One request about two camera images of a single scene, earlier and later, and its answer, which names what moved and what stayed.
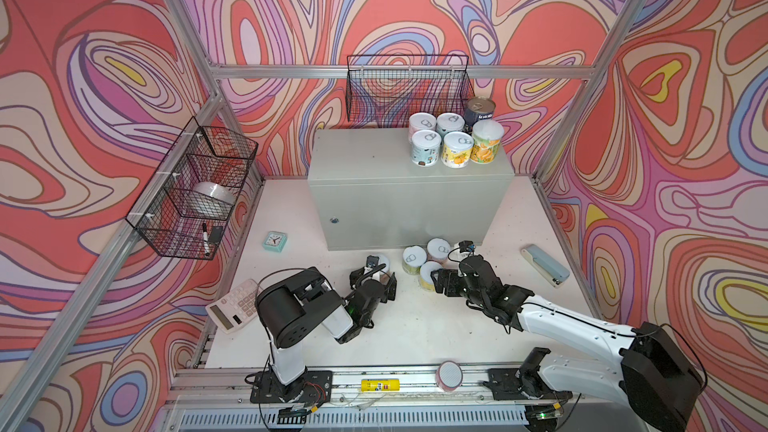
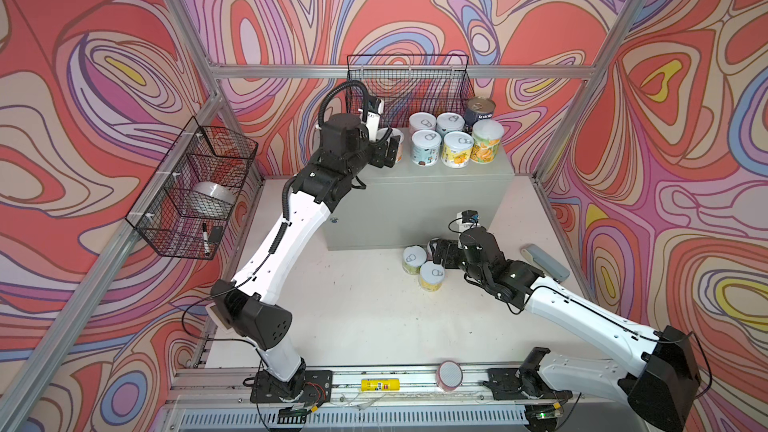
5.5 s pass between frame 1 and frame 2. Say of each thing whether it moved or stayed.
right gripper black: moved
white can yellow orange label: stayed
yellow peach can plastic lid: stayed
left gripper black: moved
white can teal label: stayed
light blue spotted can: stayed
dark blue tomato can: stayed
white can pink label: stayed
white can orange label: moved
